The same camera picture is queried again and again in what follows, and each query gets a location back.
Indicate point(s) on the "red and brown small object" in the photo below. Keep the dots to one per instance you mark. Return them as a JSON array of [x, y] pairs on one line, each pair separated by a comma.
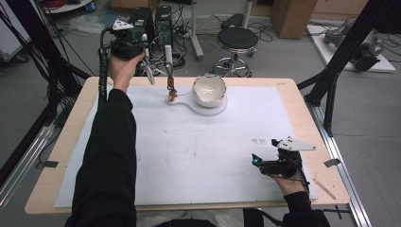
[[171, 90]]

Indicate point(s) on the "person's right hand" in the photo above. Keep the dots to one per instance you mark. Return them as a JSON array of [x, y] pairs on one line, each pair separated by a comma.
[[291, 184]]

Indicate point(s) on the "cardboard box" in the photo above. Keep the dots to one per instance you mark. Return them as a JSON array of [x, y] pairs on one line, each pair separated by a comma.
[[293, 17]]

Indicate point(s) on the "aluminium rail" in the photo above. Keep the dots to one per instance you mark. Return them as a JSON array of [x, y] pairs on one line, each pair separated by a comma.
[[340, 176], [22, 170]]

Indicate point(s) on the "white eggshell-shaped bowl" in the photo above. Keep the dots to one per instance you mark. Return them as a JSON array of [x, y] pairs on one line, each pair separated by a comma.
[[208, 91]]

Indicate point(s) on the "person's lap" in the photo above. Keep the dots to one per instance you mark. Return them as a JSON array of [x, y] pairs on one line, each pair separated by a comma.
[[189, 220]]

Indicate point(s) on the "grey metal table leg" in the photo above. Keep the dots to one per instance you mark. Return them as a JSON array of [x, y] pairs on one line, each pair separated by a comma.
[[195, 34]]

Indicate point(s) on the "black round stool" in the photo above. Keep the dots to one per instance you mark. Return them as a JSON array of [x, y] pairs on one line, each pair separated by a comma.
[[237, 38]]

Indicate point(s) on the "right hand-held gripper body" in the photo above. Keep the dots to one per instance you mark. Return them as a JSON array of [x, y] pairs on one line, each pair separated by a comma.
[[283, 165]]

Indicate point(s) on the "person's left hand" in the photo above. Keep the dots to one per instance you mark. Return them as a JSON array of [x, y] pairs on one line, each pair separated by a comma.
[[121, 72]]

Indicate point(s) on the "white paddle-shaped board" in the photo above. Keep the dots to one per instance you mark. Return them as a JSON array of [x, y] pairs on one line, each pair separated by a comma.
[[201, 109]]

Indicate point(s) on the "black cross tape mark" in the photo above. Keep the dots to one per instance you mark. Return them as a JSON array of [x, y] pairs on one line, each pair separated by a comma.
[[336, 212]]

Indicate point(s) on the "black computer tower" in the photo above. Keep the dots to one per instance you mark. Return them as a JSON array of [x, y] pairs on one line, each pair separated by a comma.
[[163, 25], [142, 22]]

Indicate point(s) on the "black tape piece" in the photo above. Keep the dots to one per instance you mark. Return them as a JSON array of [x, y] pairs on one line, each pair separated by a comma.
[[50, 164], [332, 162]]

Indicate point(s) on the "wooden stick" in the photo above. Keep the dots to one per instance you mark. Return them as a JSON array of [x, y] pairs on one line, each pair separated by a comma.
[[324, 189]]

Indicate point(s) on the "black metal frame stand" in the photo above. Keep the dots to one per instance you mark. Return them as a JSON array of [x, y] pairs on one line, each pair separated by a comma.
[[38, 47], [343, 50]]

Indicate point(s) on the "white foam mat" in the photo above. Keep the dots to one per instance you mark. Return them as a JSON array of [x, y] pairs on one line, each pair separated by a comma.
[[205, 157]]

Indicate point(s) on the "clear plastic bag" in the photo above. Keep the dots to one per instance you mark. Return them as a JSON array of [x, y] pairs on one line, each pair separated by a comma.
[[86, 23]]

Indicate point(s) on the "white floor board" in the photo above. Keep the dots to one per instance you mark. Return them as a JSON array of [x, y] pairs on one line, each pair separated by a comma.
[[327, 53]]

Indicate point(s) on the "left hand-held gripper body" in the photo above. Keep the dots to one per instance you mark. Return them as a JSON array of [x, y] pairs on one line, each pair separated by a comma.
[[127, 44]]

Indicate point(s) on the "white rectangular bar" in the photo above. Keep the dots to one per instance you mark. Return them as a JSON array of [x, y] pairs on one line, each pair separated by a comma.
[[168, 53]]

